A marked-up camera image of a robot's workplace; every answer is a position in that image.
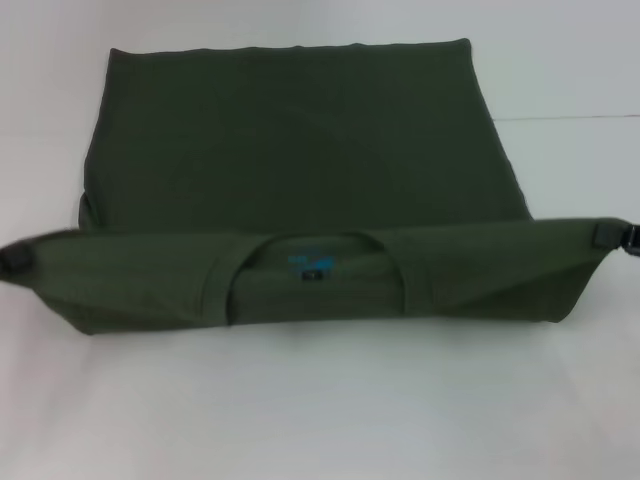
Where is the dark green FREE t-shirt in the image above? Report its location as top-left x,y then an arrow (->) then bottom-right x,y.
0,38 -> 632,338

